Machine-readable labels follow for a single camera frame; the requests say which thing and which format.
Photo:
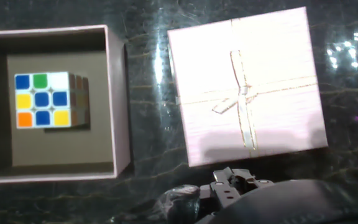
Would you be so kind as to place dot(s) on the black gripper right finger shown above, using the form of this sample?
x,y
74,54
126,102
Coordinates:
x,y
306,205

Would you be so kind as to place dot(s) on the Rubik's cube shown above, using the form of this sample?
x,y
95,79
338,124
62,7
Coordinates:
x,y
42,100

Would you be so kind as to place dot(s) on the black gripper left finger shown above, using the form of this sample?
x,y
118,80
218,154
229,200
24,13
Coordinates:
x,y
225,193

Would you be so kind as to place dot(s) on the pink open gift box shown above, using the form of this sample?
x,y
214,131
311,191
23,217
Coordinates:
x,y
120,109

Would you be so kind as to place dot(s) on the pink ribboned box lid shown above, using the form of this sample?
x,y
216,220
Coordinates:
x,y
259,77

